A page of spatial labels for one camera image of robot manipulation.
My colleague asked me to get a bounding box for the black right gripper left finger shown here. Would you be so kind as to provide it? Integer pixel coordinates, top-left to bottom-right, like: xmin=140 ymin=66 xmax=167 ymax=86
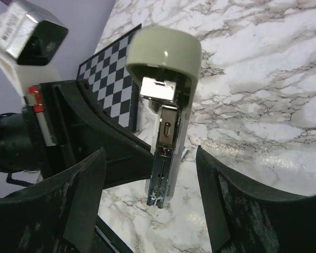
xmin=0 ymin=148 xmax=106 ymax=252

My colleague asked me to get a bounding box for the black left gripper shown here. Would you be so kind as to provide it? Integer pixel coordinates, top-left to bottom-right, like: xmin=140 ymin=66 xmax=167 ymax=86
xmin=25 ymin=80 xmax=153 ymax=189

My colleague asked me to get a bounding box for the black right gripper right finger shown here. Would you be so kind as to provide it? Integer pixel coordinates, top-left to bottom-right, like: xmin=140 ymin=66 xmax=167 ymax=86
xmin=196 ymin=148 xmax=316 ymax=252

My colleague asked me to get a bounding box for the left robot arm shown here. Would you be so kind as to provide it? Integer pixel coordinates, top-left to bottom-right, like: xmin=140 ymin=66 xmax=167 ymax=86
xmin=0 ymin=80 xmax=153 ymax=188

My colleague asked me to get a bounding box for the black white chessboard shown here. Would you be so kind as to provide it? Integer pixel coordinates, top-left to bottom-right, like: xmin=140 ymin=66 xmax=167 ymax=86
xmin=77 ymin=24 xmax=142 ymax=132

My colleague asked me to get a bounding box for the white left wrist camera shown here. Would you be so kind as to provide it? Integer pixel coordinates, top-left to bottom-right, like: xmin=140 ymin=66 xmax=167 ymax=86
xmin=0 ymin=1 xmax=68 ymax=97

